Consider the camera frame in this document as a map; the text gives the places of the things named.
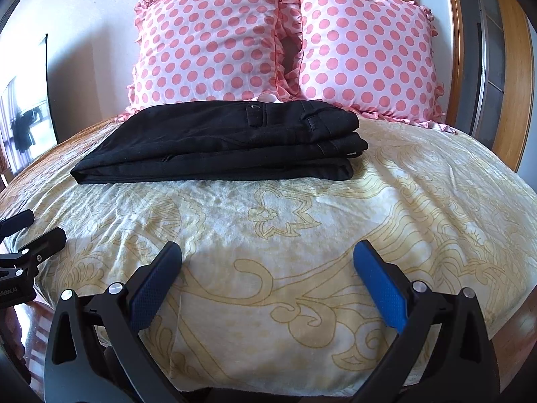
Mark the yellow patterned blanket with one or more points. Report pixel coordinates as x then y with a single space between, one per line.
293 201

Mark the pink polka dot pillow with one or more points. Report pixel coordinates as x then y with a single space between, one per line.
209 42
369 58

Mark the wooden door frame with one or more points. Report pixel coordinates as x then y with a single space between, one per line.
509 92

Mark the red-brown wooden bed frame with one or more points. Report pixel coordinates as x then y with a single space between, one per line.
25 340

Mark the black pants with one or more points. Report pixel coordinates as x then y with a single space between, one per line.
188 134

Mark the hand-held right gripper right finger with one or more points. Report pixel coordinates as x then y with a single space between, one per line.
379 285

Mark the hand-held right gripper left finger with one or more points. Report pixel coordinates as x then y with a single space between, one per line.
151 289

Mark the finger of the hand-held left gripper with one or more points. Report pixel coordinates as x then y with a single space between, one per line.
48 241
19 220

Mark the grey sliding glass door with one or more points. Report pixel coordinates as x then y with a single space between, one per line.
495 58

